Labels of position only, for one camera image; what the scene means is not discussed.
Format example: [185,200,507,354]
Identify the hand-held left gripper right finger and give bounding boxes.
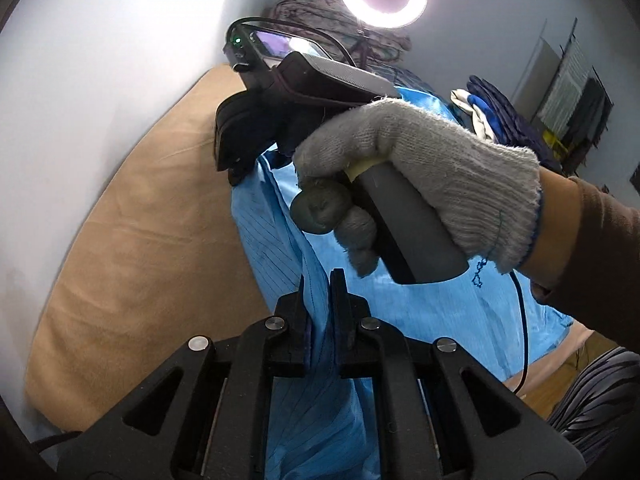
[330,269,587,480]

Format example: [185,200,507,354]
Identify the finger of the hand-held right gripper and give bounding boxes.
[214,91,273,187]

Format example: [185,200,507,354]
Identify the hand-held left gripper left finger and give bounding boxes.
[56,275,315,480]

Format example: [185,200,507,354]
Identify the light blue jacket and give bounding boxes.
[231,85,573,480]

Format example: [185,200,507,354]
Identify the person's right forearm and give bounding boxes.
[512,165,640,351]

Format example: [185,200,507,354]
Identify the black clothes rack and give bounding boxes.
[535,17,616,181]

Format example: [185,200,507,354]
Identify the hanging dark clothes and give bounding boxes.
[567,77,613,161]

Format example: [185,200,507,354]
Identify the person's right hand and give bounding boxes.
[291,97,543,277]

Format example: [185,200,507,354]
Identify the black tripod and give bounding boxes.
[350,25,373,68]

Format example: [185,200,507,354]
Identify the blue and white garment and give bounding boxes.
[450,89,503,142]

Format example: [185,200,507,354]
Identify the dark navy padded jacket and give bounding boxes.
[467,75,563,173]

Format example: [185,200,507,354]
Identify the yellow box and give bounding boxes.
[542,130,571,153]

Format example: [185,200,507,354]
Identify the striped white towel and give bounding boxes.
[542,35,591,126]

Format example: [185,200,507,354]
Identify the person's striped clothing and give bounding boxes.
[547,346,640,466]

